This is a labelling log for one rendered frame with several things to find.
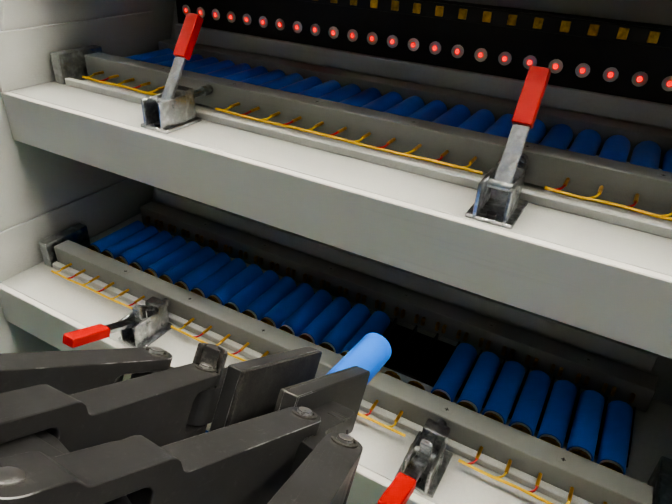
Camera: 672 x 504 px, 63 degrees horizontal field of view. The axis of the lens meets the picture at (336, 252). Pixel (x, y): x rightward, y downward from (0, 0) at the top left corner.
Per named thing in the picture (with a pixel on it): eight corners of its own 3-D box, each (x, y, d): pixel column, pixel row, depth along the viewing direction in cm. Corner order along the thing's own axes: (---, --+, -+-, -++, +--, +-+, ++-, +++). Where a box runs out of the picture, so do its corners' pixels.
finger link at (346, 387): (280, 388, 19) (298, 396, 19) (356, 364, 25) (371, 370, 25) (256, 469, 19) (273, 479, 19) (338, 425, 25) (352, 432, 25)
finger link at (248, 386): (221, 451, 20) (205, 442, 20) (305, 410, 26) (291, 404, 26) (244, 372, 19) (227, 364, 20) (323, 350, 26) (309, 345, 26)
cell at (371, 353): (385, 330, 29) (323, 395, 24) (396, 360, 30) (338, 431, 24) (357, 334, 30) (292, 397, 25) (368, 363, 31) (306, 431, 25)
